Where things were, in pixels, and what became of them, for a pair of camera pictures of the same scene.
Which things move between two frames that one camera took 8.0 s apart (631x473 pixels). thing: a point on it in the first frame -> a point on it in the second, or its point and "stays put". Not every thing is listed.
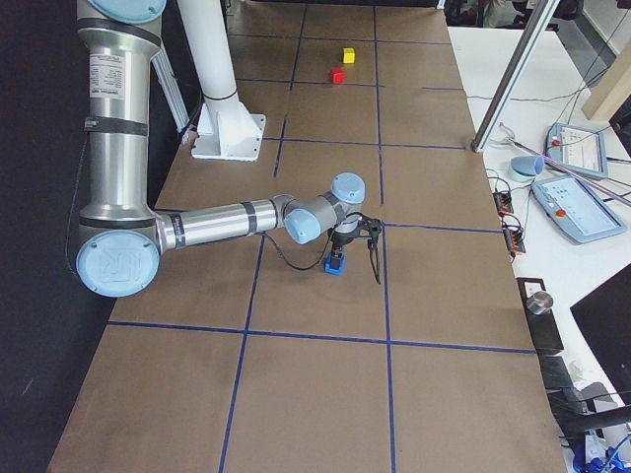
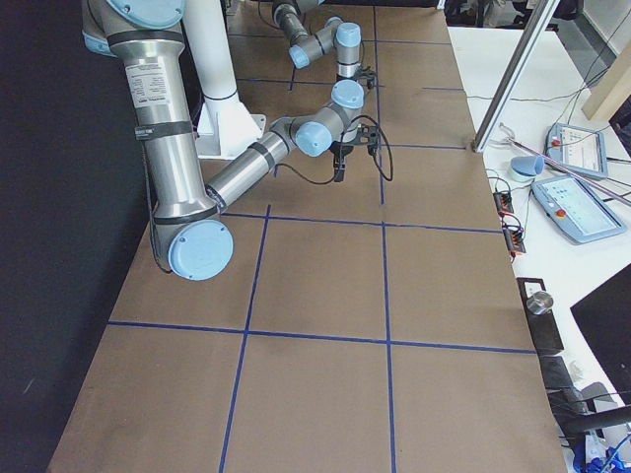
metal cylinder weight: [539, 302] stays put
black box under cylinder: [543, 327] stays put
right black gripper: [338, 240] -> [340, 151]
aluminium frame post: [512, 78] stays put
